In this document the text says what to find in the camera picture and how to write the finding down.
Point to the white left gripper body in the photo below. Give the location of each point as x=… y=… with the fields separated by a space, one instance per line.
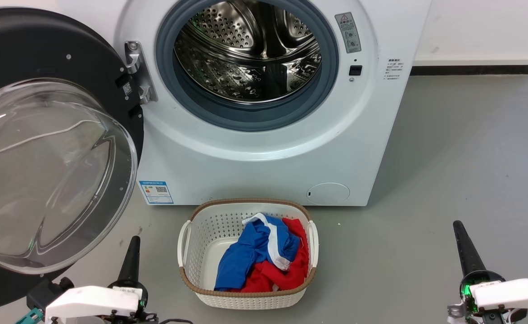
x=92 y=303

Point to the white front-load washing machine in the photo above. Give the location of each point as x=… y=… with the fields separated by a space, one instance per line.
x=268 y=153

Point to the blue garment with white trim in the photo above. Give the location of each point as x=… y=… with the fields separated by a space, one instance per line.
x=241 y=256

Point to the blue white energy sticker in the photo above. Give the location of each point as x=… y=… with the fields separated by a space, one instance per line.
x=155 y=192

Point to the white perforated laundry basket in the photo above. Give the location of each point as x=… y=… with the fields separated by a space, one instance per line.
x=209 y=234

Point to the red garment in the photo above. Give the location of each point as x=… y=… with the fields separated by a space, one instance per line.
x=273 y=274

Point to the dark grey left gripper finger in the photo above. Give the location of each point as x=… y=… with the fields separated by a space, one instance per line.
x=131 y=265

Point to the black baseboard strip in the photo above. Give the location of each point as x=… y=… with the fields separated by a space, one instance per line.
x=471 y=70

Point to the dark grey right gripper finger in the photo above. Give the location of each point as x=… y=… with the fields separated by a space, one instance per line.
x=468 y=252

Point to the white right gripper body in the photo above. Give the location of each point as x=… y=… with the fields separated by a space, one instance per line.
x=511 y=292

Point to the grey warning sticker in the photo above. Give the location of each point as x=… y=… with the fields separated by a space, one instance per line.
x=348 y=32

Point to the silver metal door hinge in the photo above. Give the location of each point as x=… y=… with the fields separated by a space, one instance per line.
x=135 y=63

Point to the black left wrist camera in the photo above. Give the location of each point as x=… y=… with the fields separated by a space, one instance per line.
x=47 y=292

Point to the stainless steel washer drum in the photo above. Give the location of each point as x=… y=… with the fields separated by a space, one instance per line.
x=245 y=54

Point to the washer door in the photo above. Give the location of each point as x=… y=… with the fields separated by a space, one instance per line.
x=43 y=49

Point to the round white filter cover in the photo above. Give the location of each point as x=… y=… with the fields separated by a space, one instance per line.
x=328 y=193

